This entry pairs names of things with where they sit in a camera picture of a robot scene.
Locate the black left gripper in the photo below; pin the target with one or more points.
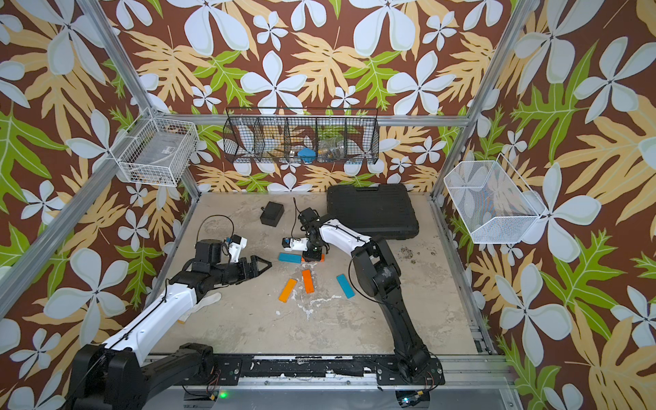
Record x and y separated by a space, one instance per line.
254 271

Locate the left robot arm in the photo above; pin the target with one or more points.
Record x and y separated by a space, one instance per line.
114 375

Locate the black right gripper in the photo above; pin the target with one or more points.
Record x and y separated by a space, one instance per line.
307 255

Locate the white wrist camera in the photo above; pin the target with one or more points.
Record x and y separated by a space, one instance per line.
212 250
293 244

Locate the teal block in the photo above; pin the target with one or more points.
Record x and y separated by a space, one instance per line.
290 258
345 285

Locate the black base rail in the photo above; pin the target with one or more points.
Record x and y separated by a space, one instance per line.
321 371

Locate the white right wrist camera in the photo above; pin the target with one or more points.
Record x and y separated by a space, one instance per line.
293 244

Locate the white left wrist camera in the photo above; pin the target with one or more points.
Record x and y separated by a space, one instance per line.
212 250

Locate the white wire basket left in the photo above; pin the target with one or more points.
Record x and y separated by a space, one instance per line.
156 150

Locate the red-orange block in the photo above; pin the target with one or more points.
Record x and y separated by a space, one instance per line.
308 281

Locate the small black box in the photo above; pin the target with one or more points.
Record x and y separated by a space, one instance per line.
271 214

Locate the large black tool case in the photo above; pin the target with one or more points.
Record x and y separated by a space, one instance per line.
385 211

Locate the black wire basket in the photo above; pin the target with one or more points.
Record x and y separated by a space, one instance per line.
337 135

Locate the white mesh basket right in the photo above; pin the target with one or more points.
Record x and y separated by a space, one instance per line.
494 201

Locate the light orange block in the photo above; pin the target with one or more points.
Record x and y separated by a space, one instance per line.
287 290

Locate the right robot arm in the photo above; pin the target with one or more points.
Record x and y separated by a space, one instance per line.
378 275

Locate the short orange block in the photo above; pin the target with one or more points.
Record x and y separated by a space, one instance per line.
309 260

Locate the blue object in basket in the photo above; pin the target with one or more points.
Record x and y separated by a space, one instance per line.
307 155

